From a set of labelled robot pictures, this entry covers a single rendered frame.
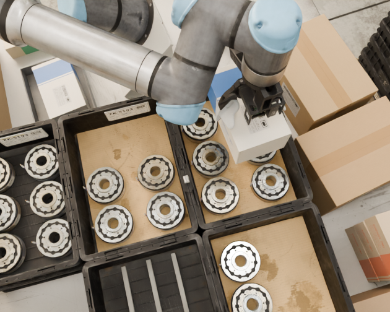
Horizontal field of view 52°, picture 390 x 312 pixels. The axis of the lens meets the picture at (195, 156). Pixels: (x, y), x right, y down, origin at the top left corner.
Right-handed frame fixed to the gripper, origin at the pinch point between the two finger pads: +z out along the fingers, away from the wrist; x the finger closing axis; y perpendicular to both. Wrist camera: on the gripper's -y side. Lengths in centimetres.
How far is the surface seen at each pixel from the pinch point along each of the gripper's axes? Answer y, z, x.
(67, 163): -8.4, 18.0, -45.2
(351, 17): -74, 111, 106
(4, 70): -59, 41, -63
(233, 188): 11.5, 25.0, -5.8
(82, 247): 14, 18, -47
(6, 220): -1, 25, -66
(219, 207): 15.0, 25.0, -11.1
